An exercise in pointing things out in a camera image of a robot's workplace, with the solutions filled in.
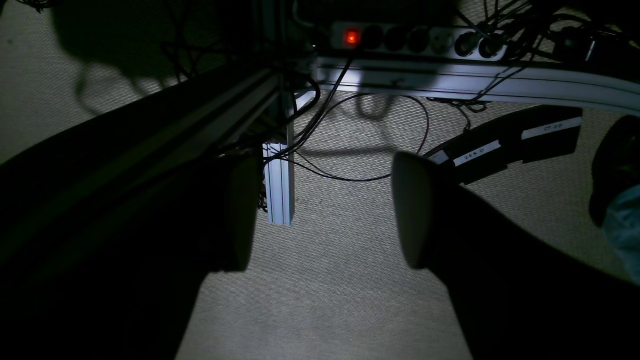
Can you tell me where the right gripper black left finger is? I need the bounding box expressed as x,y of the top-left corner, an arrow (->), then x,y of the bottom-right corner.
0,150 -> 262,360

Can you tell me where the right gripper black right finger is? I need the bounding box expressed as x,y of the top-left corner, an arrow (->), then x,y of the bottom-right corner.
391,152 -> 639,360

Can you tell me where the black labelled pedal box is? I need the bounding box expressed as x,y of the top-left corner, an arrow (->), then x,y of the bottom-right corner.
423,105 -> 583,185

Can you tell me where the white power strip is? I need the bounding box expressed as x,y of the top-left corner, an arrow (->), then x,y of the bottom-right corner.
329,22 -> 507,62

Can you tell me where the aluminium frame profile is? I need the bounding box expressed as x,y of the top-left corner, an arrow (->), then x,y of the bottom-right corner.
262,143 -> 295,226

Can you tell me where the thin black floor cable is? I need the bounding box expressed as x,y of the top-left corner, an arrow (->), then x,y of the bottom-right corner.
280,93 -> 431,183

